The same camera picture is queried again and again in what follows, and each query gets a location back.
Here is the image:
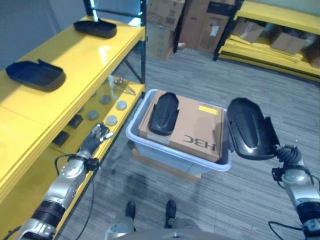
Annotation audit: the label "silver robot body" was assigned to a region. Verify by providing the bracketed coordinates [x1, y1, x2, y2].
[104, 215, 227, 240]

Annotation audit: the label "brown H3C cardboard box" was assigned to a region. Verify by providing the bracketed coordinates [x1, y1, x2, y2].
[138, 90, 224, 163]

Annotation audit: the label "grey plastic box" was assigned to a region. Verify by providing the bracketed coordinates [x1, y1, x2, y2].
[125, 88, 233, 172]

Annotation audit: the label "tall brown cardboard box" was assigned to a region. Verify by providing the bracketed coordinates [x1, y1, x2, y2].
[178, 0, 211, 51]

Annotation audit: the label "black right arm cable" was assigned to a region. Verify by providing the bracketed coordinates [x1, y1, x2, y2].
[268, 220, 305, 232]

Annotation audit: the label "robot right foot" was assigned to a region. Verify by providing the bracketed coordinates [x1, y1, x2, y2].
[164, 199, 177, 229]

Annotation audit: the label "pale wrapped cardboard box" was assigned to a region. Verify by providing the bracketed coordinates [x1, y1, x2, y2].
[146, 21, 175, 62]

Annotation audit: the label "open brown cardboard box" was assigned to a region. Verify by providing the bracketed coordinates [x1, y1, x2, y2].
[270, 24, 308, 55]
[232, 17, 266, 44]

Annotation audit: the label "black sole-shaped part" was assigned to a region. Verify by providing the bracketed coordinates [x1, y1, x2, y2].
[226, 97, 281, 161]
[147, 91, 180, 137]
[73, 17, 118, 39]
[5, 58, 67, 92]

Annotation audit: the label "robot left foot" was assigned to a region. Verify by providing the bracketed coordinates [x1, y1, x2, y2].
[124, 200, 137, 219]

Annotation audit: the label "low yellow shelf unit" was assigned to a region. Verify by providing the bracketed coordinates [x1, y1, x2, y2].
[212, 0, 320, 83]

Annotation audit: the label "brown box with white label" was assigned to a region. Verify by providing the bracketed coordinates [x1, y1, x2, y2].
[197, 0, 237, 54]

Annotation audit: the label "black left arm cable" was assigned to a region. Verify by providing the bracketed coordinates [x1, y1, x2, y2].
[0, 153, 98, 240]

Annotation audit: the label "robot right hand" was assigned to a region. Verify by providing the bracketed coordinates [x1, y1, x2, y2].
[273, 144, 305, 167]

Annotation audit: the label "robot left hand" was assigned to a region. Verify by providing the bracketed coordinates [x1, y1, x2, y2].
[78, 122, 115, 159]

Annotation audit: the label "dark brown cardboard box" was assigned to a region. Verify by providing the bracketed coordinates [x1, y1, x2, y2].
[303, 37, 320, 70]

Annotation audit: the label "yellow shelf unit, black posts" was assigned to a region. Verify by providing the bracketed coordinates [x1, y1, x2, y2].
[0, 0, 148, 240]

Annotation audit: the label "brown cardboard box with labels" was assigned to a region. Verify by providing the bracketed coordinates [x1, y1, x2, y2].
[146, 0, 186, 32]

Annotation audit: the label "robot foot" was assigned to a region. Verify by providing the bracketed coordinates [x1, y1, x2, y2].
[124, 200, 137, 219]
[164, 199, 177, 229]

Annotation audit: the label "small black block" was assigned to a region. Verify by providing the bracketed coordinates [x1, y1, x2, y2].
[52, 131, 71, 147]
[68, 114, 84, 128]

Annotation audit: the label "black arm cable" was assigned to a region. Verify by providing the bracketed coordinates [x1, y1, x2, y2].
[268, 220, 305, 232]
[0, 153, 98, 240]

